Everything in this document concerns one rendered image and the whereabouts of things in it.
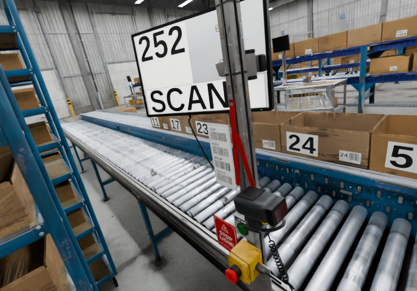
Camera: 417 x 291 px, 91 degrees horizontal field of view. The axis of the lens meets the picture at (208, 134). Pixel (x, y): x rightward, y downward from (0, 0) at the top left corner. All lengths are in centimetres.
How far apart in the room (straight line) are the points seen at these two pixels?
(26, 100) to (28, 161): 105
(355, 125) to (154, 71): 106
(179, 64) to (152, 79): 13
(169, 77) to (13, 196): 51
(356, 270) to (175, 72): 83
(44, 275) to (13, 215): 15
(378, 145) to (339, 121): 37
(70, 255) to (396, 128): 134
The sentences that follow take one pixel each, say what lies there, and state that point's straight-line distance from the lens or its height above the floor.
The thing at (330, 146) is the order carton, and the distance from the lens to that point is 110.
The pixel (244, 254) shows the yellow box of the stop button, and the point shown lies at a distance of 68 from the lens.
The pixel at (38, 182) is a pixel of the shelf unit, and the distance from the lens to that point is 54.
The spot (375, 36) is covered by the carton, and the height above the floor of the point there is 151.
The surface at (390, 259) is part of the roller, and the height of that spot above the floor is 75.
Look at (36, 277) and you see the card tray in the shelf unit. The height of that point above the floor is 102.
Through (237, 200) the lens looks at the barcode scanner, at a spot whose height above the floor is 108.
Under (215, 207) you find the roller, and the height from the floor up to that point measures 74.
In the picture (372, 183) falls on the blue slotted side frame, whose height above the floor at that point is 86.
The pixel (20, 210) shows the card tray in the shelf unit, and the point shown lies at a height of 117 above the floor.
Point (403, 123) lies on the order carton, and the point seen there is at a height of 101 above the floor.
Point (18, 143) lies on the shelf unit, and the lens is 52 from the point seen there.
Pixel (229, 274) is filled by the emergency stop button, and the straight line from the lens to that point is 67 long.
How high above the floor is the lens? 138
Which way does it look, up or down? 17 degrees down
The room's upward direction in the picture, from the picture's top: 10 degrees counter-clockwise
